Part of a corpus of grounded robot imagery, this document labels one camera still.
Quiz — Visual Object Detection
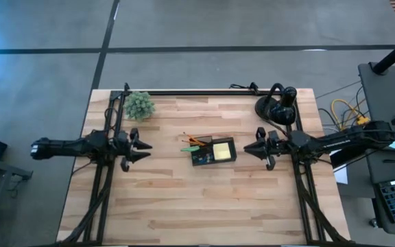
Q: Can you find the black cart leg bar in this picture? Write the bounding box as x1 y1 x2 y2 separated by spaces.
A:
330 147 381 169

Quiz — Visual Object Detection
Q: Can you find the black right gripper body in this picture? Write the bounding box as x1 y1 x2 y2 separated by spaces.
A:
256 127 289 172

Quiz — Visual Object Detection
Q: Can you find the yellow floor cable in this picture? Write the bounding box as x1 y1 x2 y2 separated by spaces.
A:
331 98 371 143

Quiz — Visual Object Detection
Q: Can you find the white paper sheet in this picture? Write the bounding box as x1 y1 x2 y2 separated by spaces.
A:
332 161 350 185

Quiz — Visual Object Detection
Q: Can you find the grey equipment desk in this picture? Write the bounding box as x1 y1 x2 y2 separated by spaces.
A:
364 147 395 238

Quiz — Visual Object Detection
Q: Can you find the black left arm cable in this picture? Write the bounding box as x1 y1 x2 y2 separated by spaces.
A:
104 106 117 132

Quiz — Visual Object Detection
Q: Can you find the grey cart table top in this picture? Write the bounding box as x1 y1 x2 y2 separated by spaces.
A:
357 61 395 154

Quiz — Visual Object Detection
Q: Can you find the black mesh desk organizer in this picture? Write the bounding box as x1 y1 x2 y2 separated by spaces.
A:
187 134 238 167

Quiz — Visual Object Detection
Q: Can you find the blue plastic piece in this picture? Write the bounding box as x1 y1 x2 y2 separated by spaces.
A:
193 152 214 165

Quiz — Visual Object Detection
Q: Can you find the yellow sticky note pad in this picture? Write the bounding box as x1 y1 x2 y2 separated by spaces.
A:
212 141 233 161

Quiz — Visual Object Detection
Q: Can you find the green plant in white pot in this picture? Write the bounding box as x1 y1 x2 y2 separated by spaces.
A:
122 90 156 122

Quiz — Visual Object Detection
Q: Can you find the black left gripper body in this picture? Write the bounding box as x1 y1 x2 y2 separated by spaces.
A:
115 128 141 173

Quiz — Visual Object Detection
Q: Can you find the black lamp power cord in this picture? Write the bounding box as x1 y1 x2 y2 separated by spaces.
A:
228 81 261 97

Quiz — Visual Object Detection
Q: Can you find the black aluminium table frame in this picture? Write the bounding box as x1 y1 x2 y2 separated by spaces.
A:
58 82 350 247

